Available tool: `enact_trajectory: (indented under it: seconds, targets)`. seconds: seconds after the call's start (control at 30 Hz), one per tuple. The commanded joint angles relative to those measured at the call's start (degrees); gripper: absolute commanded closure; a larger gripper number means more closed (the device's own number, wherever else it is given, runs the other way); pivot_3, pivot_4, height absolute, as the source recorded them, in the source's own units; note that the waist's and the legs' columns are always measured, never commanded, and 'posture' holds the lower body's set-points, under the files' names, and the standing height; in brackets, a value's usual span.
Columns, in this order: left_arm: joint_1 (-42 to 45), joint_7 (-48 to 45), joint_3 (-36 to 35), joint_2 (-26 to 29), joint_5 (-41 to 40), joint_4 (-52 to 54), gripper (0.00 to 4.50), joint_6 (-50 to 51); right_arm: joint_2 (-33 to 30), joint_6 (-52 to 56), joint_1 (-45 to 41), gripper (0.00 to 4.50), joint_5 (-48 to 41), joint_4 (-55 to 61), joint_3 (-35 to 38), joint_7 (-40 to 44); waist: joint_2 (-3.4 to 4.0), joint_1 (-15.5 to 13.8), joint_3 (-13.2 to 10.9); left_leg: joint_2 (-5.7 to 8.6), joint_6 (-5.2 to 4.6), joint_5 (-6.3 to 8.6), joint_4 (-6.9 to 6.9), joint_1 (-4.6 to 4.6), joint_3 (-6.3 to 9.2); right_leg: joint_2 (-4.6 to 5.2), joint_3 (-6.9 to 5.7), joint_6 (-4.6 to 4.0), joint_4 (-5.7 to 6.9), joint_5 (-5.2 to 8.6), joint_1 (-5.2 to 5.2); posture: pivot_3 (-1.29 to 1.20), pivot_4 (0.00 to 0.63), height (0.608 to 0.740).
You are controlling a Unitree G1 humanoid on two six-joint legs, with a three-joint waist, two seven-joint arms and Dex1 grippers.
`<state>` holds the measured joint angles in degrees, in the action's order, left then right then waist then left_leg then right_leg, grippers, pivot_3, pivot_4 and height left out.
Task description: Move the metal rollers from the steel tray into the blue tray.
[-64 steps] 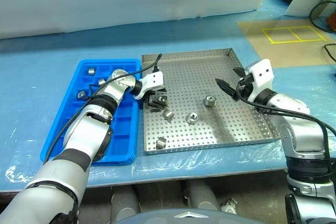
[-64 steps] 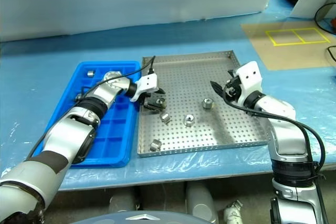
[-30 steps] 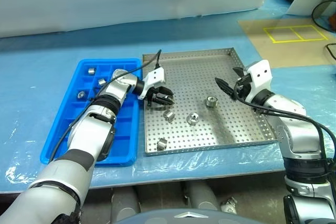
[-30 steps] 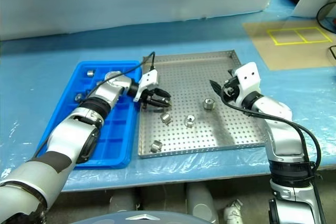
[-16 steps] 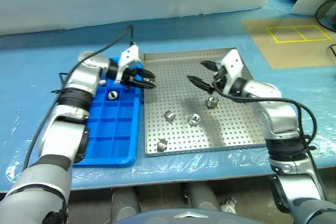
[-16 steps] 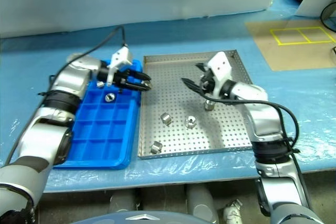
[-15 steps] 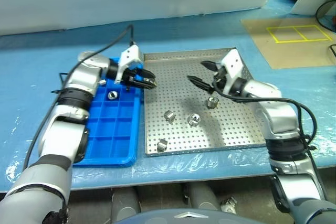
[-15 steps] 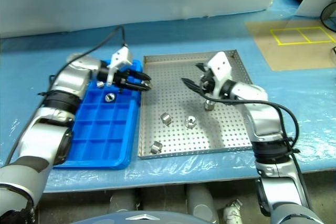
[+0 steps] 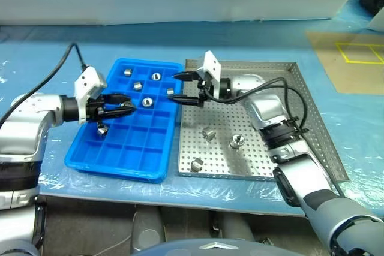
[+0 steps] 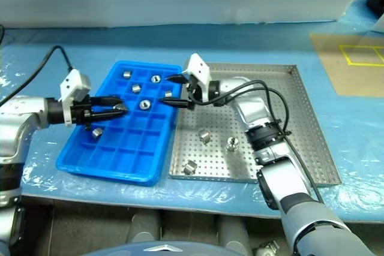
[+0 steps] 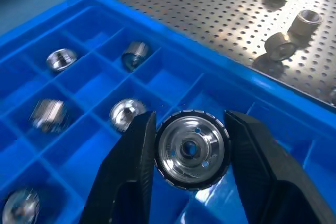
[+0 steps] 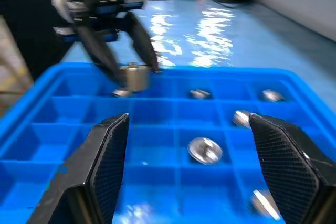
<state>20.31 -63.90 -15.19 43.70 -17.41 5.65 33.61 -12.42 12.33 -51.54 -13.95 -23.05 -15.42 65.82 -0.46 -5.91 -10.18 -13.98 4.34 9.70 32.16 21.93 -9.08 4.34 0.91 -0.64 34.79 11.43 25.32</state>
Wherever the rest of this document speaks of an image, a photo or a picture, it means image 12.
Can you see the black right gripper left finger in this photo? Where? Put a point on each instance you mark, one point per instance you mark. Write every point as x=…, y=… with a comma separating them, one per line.
x=78, y=182

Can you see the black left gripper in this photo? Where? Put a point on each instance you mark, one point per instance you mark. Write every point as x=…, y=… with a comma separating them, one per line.
x=97, y=1

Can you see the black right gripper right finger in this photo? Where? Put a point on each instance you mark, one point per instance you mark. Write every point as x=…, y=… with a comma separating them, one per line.
x=294, y=171

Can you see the metal roller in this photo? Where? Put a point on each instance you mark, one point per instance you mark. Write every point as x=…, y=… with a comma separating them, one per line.
x=272, y=95
x=262, y=204
x=205, y=150
x=122, y=93
x=136, y=77
x=241, y=118
x=200, y=94

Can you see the blue compartment tray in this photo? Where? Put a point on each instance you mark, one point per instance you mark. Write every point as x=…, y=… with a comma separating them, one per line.
x=157, y=113

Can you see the black cloth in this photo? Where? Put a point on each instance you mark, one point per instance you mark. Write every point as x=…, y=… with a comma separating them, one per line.
x=26, y=24

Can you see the wooden board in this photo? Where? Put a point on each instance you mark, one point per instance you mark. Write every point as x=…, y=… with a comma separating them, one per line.
x=11, y=72

